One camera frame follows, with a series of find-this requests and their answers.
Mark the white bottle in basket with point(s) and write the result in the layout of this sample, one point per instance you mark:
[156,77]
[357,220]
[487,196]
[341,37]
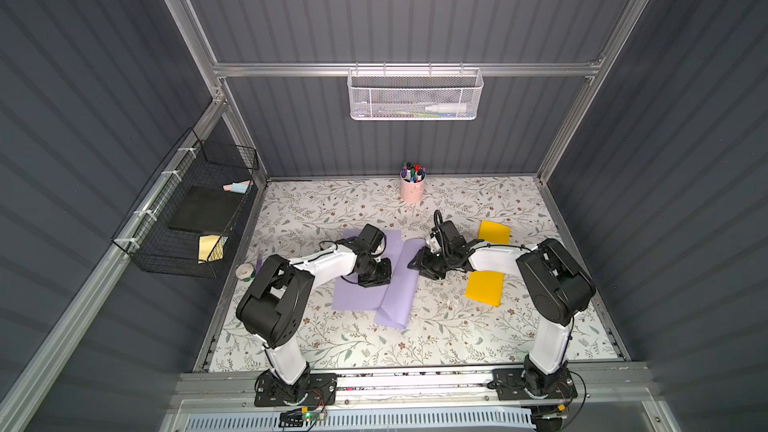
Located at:
[447,108]

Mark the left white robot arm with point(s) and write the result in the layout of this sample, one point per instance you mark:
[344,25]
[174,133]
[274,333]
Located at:
[273,306]

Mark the pink pen cup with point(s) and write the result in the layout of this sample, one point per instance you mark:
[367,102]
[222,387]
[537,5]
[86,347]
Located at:
[412,177]

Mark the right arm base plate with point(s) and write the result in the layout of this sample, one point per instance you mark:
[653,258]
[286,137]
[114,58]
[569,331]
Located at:
[530,383]

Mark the yellow sticky note pad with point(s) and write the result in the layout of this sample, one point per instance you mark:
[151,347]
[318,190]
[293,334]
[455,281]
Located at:
[211,248]

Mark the black wire wall basket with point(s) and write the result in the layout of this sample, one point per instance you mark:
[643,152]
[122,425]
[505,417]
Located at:
[146,238]

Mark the white vented panel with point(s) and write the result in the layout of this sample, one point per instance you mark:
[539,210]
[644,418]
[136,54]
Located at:
[372,419]

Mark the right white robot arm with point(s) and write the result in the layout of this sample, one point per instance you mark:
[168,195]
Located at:
[557,284]

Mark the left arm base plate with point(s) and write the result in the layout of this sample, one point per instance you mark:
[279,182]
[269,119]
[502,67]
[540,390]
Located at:
[311,390]

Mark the white wire mesh basket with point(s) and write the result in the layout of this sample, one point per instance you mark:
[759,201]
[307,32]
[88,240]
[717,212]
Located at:
[402,93]

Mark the black box in basket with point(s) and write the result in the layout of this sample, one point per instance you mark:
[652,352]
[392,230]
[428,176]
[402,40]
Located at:
[205,211]

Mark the pastel note pad in basket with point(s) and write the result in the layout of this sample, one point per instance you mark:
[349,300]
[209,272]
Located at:
[238,187]

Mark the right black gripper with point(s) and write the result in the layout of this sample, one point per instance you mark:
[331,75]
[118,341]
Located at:
[430,262]

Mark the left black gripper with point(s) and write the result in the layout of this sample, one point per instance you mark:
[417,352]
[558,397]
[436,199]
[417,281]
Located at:
[375,273]

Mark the yellow rectangular paper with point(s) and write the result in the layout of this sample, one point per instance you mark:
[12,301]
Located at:
[486,287]

